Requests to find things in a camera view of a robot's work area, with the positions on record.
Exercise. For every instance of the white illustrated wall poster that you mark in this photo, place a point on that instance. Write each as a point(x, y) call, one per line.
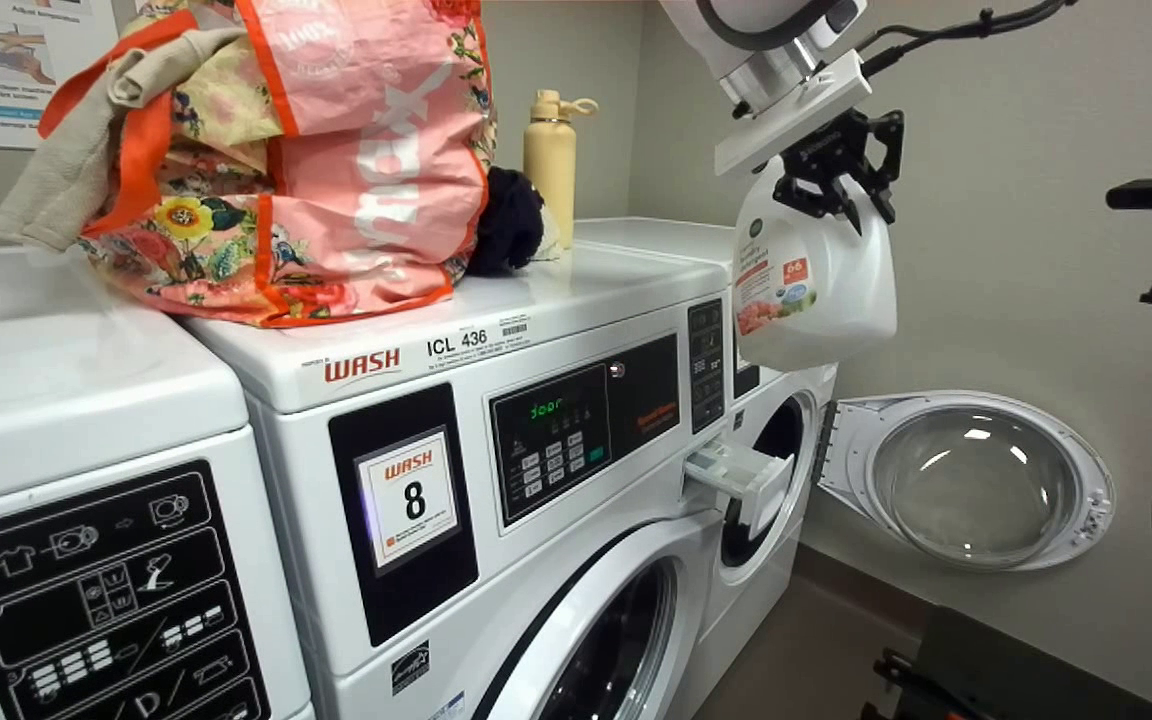
point(18, 66)

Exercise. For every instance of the dark navy fabric item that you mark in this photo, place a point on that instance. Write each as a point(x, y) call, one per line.
point(506, 220)

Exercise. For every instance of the beige cloth garment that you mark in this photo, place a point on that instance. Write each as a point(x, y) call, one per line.
point(81, 163)

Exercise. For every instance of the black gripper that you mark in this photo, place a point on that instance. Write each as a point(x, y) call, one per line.
point(848, 147)

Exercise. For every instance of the white washing machine number nine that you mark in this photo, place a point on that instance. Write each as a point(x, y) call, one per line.
point(71, 363)

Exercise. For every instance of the black narrow number display panel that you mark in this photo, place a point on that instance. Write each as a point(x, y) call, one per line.
point(746, 383)

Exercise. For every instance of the open round washer door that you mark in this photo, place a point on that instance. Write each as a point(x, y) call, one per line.
point(970, 480)

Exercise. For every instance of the black digital control panel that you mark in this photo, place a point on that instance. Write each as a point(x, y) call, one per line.
point(580, 425)

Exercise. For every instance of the black base platform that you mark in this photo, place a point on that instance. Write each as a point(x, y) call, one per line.
point(1028, 673)

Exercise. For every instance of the right white washing machine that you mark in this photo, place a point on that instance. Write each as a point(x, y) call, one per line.
point(656, 241)

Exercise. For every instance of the pink orange floral laundry bag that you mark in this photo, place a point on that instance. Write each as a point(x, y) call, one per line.
point(363, 175)

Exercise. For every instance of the white washing machine number eight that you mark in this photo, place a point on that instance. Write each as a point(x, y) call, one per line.
point(539, 303)

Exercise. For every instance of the black cycle button panel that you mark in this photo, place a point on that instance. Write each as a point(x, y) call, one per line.
point(103, 604)
point(706, 363)

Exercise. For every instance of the white detergent bottle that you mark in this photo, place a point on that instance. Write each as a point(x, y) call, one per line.
point(817, 293)

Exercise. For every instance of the closed round washer door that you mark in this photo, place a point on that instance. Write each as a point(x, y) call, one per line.
point(601, 641)

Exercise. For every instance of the yellow water bottle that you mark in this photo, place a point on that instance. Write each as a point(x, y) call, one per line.
point(554, 175)

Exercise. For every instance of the black number eight display panel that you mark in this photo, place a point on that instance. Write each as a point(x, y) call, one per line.
point(400, 507)

